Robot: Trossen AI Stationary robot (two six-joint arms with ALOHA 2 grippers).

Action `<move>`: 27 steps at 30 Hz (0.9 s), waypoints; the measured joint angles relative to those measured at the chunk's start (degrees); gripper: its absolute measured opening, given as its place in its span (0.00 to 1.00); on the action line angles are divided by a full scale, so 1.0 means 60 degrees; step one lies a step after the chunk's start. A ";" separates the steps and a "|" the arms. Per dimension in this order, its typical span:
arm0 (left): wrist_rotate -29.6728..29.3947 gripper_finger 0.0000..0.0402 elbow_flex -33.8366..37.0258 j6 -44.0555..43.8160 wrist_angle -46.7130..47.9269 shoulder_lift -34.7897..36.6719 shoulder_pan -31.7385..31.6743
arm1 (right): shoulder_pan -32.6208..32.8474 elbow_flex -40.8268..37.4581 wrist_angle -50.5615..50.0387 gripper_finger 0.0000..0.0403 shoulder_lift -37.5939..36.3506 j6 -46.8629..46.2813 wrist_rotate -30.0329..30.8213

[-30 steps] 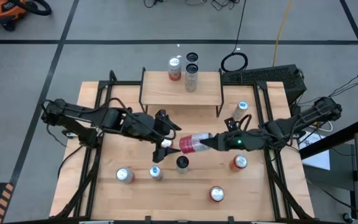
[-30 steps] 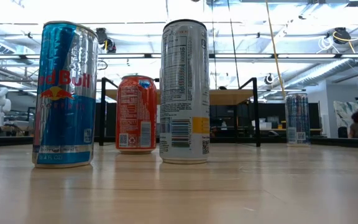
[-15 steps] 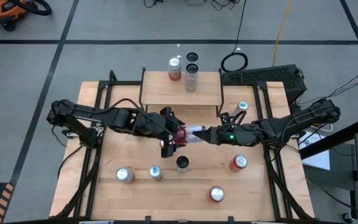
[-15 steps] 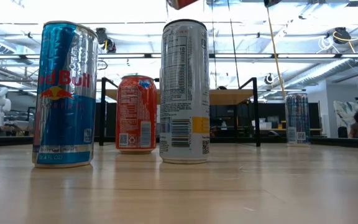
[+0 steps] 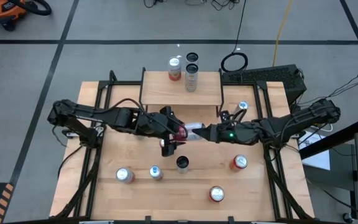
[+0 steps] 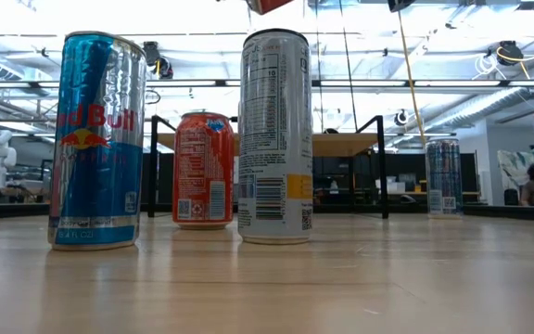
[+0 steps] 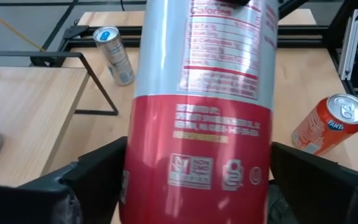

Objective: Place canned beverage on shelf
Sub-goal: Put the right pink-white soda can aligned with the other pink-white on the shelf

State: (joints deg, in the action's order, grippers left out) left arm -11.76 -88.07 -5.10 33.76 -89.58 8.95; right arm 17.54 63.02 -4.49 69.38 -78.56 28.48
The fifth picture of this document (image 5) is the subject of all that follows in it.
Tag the blue silver Red Bull can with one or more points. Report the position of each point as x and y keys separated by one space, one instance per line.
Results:
x=155 y=171

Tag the silver corner bracket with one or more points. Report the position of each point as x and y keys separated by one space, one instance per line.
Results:
x=100 y=130

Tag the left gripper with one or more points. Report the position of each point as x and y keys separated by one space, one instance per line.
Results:
x=154 y=124

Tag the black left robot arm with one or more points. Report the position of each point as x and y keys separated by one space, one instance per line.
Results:
x=82 y=110

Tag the tall silver can black lid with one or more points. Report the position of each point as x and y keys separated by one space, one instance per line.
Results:
x=191 y=82
x=182 y=163
x=192 y=57

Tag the black aluminium table frame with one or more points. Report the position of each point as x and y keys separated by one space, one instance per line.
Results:
x=126 y=83

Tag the black desk beam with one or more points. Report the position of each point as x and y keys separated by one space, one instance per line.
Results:
x=331 y=141

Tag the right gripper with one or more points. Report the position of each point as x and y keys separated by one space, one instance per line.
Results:
x=238 y=133

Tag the black caster wheel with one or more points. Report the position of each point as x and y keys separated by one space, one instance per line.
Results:
x=347 y=216

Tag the black perforated computer case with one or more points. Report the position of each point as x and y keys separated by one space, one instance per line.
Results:
x=272 y=77

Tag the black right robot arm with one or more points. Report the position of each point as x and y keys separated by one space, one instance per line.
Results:
x=306 y=119

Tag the dark blue patterned slim can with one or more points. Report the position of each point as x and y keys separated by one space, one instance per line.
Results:
x=243 y=105

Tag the wooden shelf black metal legs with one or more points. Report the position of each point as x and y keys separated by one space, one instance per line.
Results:
x=160 y=90

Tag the white paper sheet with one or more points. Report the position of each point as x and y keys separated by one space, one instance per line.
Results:
x=319 y=158

